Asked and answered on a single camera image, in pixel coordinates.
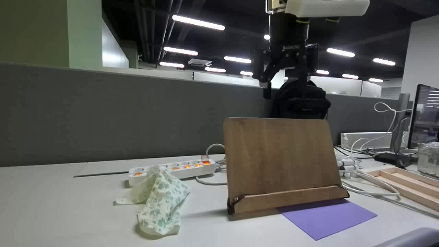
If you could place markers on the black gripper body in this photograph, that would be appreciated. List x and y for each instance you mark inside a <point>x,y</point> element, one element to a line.
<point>288,35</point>

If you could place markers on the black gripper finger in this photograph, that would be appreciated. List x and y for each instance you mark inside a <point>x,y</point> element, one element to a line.
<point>307,63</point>
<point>266,76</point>

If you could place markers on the green patterned white cloth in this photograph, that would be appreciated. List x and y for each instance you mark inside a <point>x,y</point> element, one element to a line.
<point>162,207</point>

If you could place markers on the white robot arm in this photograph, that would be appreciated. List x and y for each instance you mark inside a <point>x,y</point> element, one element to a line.
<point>327,8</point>

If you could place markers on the wooden book stand board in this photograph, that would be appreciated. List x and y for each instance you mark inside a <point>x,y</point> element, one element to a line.
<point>279,160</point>

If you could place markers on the black backpack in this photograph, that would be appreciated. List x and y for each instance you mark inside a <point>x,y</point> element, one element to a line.
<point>299,104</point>

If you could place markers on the white flat box device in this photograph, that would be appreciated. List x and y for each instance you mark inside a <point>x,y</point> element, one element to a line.
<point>365,141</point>

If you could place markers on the white power strip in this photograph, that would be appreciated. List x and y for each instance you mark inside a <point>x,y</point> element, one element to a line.
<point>187,168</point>

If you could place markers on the grey monitor stand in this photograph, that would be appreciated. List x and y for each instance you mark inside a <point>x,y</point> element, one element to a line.
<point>398,146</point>

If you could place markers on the computer monitor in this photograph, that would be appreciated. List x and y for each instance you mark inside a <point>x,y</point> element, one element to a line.
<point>425,117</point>

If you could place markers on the purple paper sheet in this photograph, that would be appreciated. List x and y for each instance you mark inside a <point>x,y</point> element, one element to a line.
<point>327,219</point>

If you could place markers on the clear plastic box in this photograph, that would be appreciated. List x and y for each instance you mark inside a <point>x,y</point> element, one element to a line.
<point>430,160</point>

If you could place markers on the grey office partition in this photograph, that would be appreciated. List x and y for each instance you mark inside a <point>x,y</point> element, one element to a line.
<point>114,115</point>

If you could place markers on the light wooden frame tray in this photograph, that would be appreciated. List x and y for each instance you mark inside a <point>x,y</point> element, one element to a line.
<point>406,183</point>

